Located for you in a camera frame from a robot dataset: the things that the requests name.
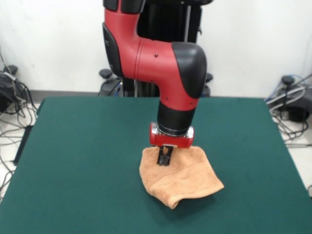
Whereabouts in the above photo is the dark green table cloth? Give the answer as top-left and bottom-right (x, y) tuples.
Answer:
(0, 97), (312, 234)

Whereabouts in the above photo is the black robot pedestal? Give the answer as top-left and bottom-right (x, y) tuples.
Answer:
(98, 0), (214, 98)

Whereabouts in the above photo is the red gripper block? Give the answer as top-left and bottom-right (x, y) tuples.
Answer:
(149, 122), (195, 168)

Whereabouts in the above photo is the grey stand base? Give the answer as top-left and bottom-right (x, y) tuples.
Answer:
(280, 75), (312, 122)
(0, 64), (20, 113)

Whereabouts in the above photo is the tan terry towel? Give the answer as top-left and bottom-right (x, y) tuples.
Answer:
(139, 144), (225, 210)

